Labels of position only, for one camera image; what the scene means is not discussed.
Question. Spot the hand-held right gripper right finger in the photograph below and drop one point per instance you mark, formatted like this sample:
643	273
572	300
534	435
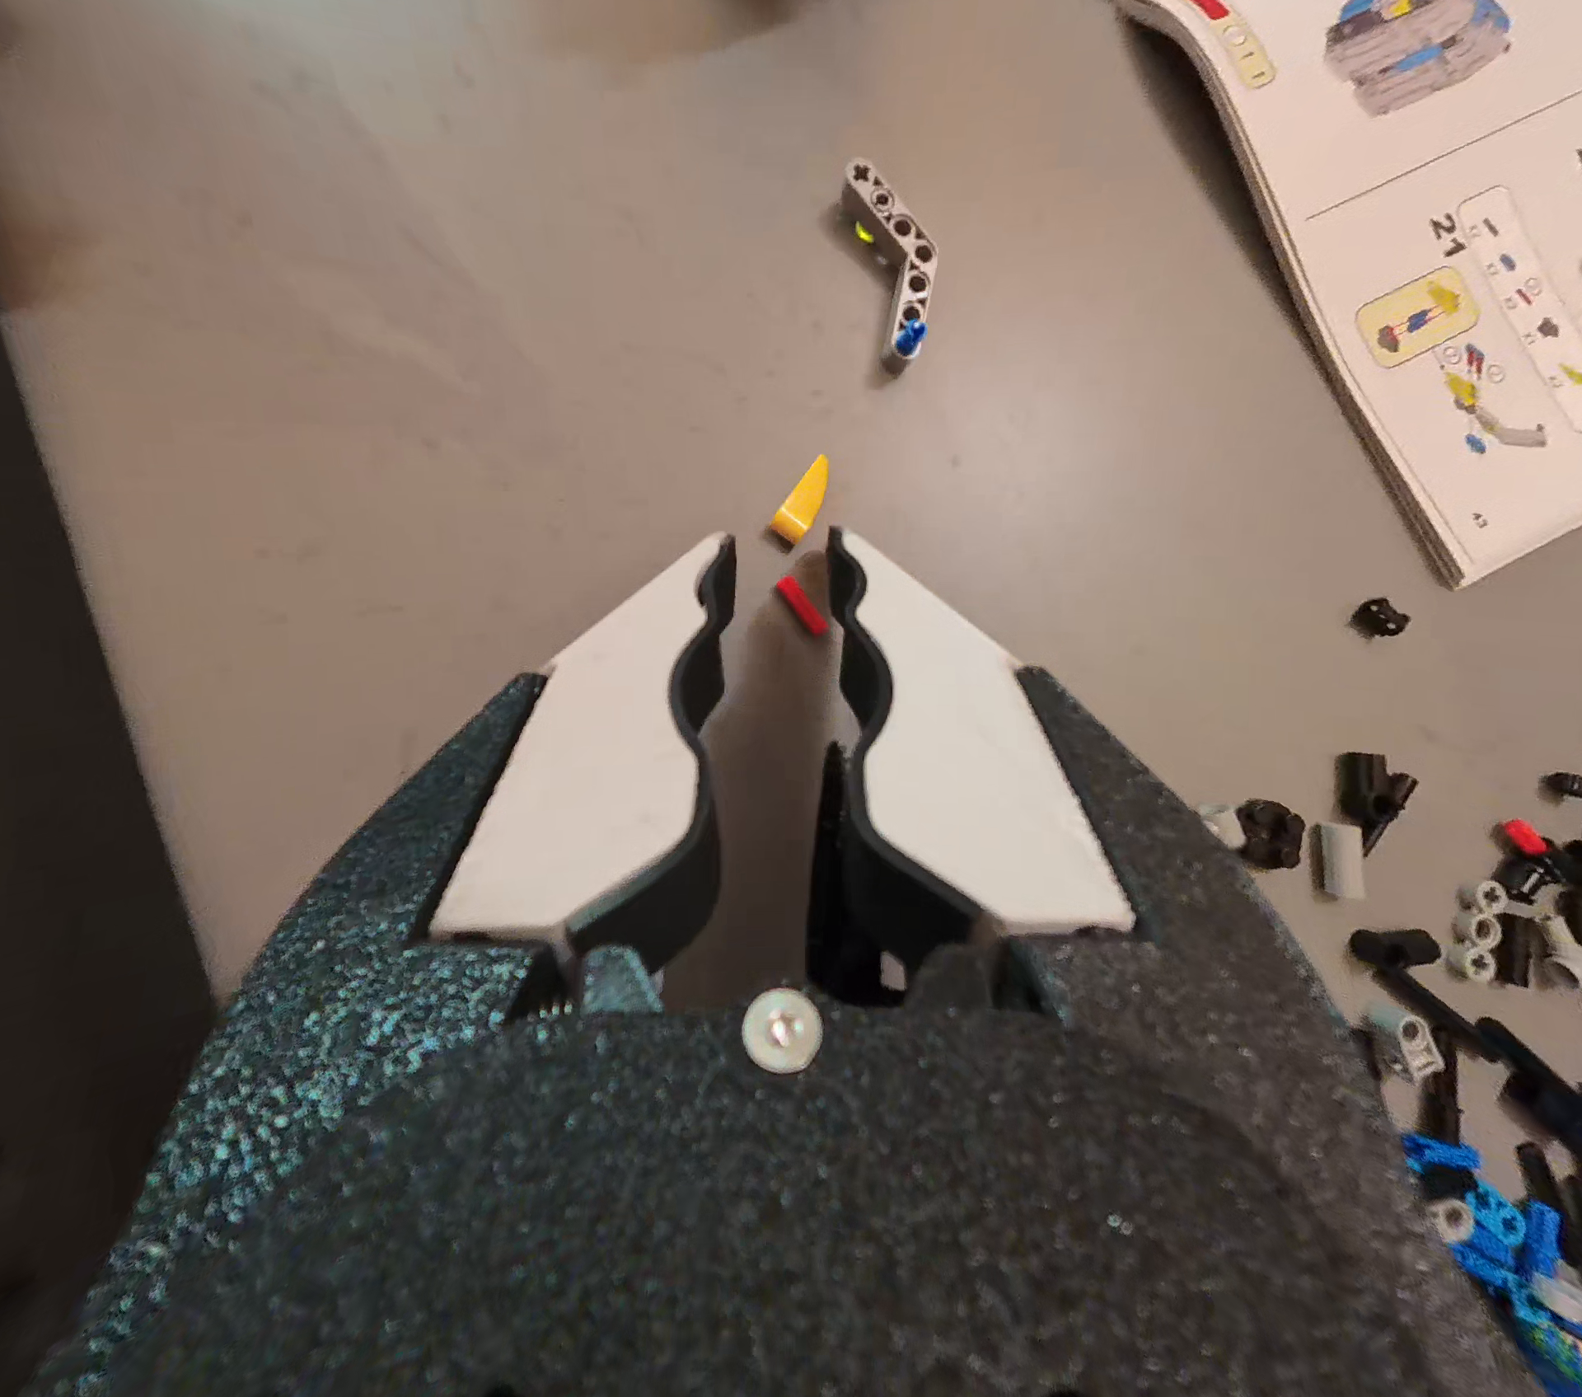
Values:
989	790

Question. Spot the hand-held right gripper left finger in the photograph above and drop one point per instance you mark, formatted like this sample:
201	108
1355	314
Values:
580	790

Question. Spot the small red pin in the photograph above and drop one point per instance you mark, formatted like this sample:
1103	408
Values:
801	606

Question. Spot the yellow cone piece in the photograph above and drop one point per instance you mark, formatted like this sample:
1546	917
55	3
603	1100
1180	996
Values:
801	502

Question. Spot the pile of small brick pieces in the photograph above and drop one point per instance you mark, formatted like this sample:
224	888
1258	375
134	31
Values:
1360	779

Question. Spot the small blue pin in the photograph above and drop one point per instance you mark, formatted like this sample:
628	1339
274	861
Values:
912	332

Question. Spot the grey angled beam piece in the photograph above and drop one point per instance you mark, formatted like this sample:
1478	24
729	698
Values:
917	247

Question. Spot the grey desk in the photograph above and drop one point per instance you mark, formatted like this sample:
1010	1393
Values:
432	247

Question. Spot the open instruction booklet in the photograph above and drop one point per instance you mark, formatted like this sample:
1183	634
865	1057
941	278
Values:
1360	123

